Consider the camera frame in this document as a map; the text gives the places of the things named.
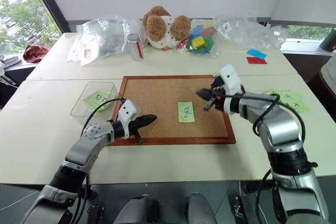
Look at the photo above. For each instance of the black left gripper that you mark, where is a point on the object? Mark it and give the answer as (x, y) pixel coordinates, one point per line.
(135, 126)

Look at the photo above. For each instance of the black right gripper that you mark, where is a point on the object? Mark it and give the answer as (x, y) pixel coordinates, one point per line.
(220, 95)

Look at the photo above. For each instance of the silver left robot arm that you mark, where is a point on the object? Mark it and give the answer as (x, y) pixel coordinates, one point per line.
(84, 150)

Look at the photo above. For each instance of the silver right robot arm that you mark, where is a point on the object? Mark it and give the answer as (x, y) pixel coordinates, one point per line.
(283, 134)

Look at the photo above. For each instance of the green sticky note with scribble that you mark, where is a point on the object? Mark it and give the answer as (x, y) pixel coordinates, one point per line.
(186, 112)

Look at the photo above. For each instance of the plain green sticky note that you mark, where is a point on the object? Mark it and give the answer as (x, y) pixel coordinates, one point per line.
(107, 104)

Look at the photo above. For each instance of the green note with triangle drawings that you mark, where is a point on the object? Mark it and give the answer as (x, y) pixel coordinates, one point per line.
(97, 98)

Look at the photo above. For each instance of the red paper note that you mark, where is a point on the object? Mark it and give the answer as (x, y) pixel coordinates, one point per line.
(256, 60)

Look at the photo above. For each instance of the blue paper note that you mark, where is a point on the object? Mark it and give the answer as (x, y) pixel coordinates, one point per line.
(256, 53)

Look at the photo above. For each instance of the clear plastic box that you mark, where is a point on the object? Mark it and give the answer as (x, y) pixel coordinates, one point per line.
(81, 103)

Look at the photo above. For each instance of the green note with black marks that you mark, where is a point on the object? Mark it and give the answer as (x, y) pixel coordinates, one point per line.
(288, 95)
(299, 106)

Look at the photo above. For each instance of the wood-framed cork board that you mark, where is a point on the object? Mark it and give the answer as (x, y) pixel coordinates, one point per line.
(162, 98)

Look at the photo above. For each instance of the plastic bag of coloured blocks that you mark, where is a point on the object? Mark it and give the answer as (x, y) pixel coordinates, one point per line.
(199, 40)

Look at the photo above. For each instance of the large crumpled clear plastic bag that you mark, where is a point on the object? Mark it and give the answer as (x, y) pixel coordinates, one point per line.
(246, 31)

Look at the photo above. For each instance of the clear jar with red label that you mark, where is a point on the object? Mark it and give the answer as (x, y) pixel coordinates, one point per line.
(135, 48)

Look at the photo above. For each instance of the dark rounded grey shape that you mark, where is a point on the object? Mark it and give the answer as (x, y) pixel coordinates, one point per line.
(139, 209)
(198, 208)

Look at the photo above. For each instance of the brown and white plush toy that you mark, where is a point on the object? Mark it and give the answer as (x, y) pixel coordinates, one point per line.
(162, 28)

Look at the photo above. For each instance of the clear bag with dark contents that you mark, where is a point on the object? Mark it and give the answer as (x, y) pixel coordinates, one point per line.
(110, 37)

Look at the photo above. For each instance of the clear bag with red-edged label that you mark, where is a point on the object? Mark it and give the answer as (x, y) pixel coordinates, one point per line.
(78, 48)

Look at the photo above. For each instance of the dark red cloth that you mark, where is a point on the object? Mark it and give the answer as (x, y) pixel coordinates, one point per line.
(35, 53)

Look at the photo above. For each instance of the dark green cup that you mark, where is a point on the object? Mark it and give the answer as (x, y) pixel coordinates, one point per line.
(329, 40)

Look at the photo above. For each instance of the grey flat object on sill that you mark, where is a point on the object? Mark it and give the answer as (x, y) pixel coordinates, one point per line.
(9, 62)

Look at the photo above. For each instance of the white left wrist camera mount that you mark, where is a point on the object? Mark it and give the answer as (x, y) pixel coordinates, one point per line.
(127, 111)

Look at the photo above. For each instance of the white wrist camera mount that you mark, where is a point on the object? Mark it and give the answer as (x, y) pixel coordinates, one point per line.
(231, 77)
(127, 111)

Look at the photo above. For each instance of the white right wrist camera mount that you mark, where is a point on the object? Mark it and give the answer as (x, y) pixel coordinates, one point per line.
(231, 77)

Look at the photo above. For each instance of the dark window frame post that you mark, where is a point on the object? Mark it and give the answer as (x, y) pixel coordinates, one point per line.
(50, 3)

